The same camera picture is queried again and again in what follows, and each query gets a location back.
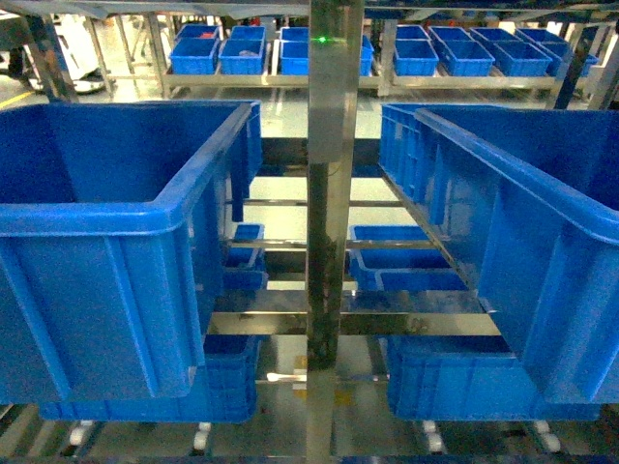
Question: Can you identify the distant shelf with bins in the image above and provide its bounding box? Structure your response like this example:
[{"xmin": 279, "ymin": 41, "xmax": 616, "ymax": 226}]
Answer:
[{"xmin": 144, "ymin": 9, "xmax": 619, "ymax": 98}]

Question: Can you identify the blue bin lower centre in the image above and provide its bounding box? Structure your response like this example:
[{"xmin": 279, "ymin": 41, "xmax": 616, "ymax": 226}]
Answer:
[{"xmin": 349, "ymin": 225, "xmax": 467, "ymax": 292}]

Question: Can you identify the blue bin under left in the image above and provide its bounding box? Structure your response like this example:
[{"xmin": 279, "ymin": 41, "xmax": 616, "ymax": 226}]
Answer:
[{"xmin": 39, "ymin": 335, "xmax": 263, "ymax": 423}]

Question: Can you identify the blue bin under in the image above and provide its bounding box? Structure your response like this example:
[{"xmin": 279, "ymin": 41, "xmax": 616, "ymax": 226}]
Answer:
[
  {"xmin": 379, "ymin": 335, "xmax": 601, "ymax": 421},
  {"xmin": 39, "ymin": 335, "xmax": 263, "ymax": 423}
]

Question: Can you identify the blue bin under right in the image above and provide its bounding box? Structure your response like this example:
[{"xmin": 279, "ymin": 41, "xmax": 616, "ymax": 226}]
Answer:
[{"xmin": 379, "ymin": 335, "xmax": 601, "ymax": 421}]

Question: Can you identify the large blue bin left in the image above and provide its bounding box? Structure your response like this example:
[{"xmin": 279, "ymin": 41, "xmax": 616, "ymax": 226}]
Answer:
[{"xmin": 1, "ymin": 101, "xmax": 261, "ymax": 404}]

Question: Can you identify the large blue bin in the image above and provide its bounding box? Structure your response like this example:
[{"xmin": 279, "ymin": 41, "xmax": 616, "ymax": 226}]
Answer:
[
  {"xmin": 1, "ymin": 101, "xmax": 261, "ymax": 404},
  {"xmin": 379, "ymin": 103, "xmax": 618, "ymax": 404}
]

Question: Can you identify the large blue bin right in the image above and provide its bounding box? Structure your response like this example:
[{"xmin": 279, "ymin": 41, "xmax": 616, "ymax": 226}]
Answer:
[{"xmin": 379, "ymin": 103, "xmax": 618, "ymax": 404}]

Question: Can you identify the steel cross rail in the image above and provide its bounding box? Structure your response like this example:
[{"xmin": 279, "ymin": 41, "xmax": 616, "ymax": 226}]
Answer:
[{"xmin": 209, "ymin": 290, "xmax": 500, "ymax": 336}]

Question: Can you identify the central steel rack post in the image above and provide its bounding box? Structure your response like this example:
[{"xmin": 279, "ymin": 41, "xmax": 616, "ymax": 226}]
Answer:
[{"xmin": 306, "ymin": 1, "xmax": 365, "ymax": 463}]

